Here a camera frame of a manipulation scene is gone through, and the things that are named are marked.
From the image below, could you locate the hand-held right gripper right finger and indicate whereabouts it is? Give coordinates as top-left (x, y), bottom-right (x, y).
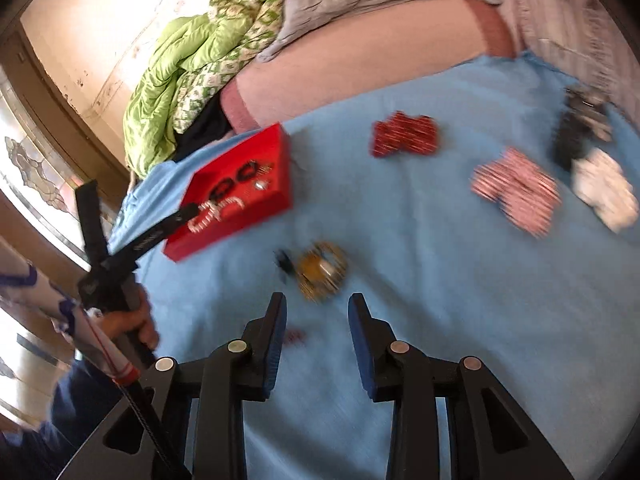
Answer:
top-left (347, 292), bottom-right (576, 480)

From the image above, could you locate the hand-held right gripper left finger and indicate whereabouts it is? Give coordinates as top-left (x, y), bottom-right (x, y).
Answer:
top-left (65, 292), bottom-right (288, 480)

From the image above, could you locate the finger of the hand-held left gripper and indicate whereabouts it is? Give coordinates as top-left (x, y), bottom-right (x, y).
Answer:
top-left (74, 180), bottom-right (108, 268)
top-left (105, 202), bottom-right (201, 273)

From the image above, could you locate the white pearl bracelet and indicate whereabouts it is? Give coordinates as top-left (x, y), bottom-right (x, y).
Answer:
top-left (215, 195), bottom-right (246, 218)
top-left (187, 202), bottom-right (223, 233)

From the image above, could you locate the red jewelry box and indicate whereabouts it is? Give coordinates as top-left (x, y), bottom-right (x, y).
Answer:
top-left (162, 122), bottom-right (293, 263)

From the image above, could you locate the gold patterned bracelet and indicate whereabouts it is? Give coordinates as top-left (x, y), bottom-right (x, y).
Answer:
top-left (295, 241), bottom-right (349, 303)

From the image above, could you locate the person's left forearm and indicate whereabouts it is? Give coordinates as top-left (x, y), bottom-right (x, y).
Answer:
top-left (0, 247), bottom-right (101, 341)

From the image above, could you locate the person's left hand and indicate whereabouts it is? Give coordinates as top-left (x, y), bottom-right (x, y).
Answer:
top-left (92, 287), bottom-right (161, 353)

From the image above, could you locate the patterned glass door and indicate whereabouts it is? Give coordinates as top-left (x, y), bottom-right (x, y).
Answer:
top-left (0, 25), bottom-right (131, 271)

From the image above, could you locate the blue blanket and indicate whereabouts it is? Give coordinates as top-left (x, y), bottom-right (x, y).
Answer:
top-left (107, 50), bottom-right (640, 480)

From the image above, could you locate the dark cloth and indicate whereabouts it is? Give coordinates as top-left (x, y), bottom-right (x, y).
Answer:
top-left (172, 92), bottom-right (236, 163)

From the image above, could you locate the person's blue jeans leg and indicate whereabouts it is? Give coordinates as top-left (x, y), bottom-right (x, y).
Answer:
top-left (0, 355), bottom-right (131, 480)

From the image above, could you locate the green quilt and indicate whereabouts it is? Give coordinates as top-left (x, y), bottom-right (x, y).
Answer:
top-left (122, 0), bottom-right (286, 178)

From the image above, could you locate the red dotted scrunchie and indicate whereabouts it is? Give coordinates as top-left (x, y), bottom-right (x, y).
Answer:
top-left (370, 111), bottom-right (441, 159)

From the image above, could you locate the red checked scrunchie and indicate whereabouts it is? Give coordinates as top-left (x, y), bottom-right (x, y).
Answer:
top-left (470, 147), bottom-right (560, 238)

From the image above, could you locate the pink mattress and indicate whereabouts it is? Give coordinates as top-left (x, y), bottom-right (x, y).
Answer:
top-left (220, 0), bottom-right (518, 133)

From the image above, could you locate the black hair accessory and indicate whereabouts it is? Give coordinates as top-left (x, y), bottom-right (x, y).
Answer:
top-left (552, 87), bottom-right (613, 171)

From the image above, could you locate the grey quilted pillow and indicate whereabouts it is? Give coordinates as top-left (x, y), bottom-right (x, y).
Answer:
top-left (255, 0), bottom-right (506, 63)

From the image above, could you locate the striped cushion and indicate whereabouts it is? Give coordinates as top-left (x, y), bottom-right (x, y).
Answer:
top-left (500, 0), bottom-right (626, 111)

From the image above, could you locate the black hair tie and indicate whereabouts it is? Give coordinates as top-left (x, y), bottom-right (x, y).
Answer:
top-left (234, 160), bottom-right (261, 183)
top-left (207, 182), bottom-right (236, 206)

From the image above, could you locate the black cord ornament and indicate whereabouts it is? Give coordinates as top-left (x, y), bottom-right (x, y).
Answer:
top-left (272, 247), bottom-right (298, 286)

